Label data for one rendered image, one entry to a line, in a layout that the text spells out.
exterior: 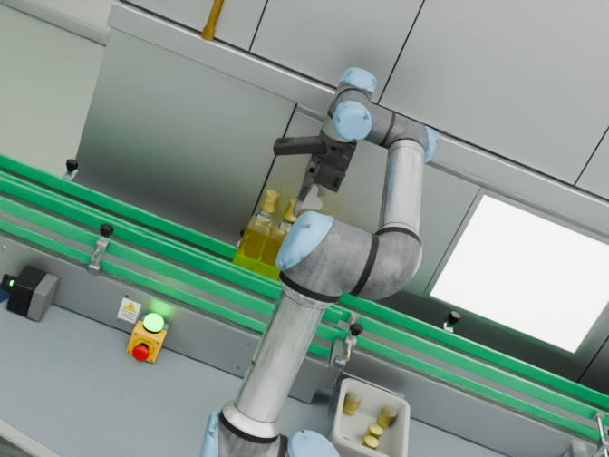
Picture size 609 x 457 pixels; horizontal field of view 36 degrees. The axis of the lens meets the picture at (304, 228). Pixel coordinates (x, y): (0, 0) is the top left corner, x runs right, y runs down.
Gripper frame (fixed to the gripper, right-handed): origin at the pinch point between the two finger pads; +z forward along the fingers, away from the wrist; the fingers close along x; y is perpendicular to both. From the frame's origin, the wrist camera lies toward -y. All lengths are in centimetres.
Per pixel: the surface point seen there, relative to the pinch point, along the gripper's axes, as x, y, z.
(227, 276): -6.3, -8.6, 20.7
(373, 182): 11.7, 15.6, -7.2
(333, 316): -6.6, 18.1, 20.4
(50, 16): 309, -155, 110
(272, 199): -1.7, -5.7, -0.2
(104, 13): 311, -126, 97
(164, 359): -18.9, -15.3, 40.3
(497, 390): -5, 62, 25
